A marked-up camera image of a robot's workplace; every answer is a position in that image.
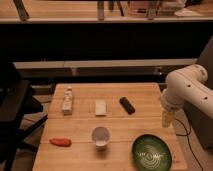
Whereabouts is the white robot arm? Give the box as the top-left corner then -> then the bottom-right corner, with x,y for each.
160,64 -> 213,128

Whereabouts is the black eraser block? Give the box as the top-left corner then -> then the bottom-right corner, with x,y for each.
119,97 -> 135,114

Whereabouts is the black chair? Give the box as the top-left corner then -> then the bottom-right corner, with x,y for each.
0,60 -> 47,171

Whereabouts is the black cable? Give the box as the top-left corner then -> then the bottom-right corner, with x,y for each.
173,117 -> 204,171

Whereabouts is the green patterned bowl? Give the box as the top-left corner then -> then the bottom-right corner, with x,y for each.
131,134 -> 172,171

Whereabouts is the white rectangular sponge block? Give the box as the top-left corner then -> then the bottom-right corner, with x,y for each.
95,100 -> 107,116

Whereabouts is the white glue bottle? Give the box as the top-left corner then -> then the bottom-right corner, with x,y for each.
62,87 -> 73,115

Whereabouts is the white paper cup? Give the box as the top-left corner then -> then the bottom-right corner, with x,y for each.
91,126 -> 110,150

